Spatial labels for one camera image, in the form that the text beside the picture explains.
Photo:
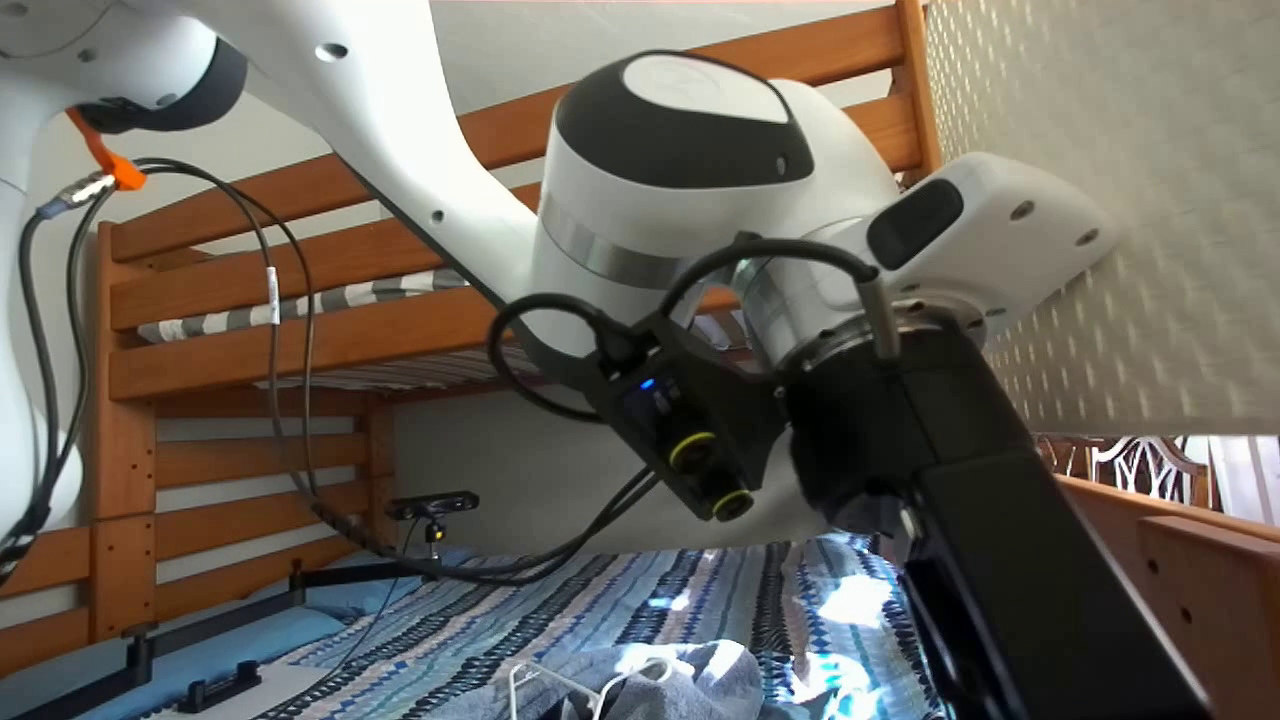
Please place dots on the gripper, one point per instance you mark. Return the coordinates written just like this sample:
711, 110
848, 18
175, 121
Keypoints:
1010, 560

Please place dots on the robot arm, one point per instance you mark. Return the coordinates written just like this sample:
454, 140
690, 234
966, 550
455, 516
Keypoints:
660, 200

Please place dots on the window with ornate grille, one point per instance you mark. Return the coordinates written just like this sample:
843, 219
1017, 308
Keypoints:
1140, 465

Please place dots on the wooden bed board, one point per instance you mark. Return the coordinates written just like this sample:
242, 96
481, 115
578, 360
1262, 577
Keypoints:
1190, 590

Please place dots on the grey towel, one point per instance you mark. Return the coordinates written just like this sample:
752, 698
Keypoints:
690, 685

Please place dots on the blue patterned bedspread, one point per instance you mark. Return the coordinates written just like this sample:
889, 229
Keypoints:
640, 600

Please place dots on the white dotted curtain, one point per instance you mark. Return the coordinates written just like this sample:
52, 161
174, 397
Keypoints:
1130, 130

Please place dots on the grey white striped mattress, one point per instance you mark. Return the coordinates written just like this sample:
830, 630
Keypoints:
345, 297

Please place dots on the light blue sheet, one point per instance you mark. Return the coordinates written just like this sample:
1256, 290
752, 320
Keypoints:
250, 640

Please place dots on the black clamp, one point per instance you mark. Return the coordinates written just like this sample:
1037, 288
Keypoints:
222, 688

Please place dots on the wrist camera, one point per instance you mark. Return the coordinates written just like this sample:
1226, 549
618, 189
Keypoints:
690, 420

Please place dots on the wooden bunk bed frame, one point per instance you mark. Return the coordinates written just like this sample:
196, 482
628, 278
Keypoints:
330, 335

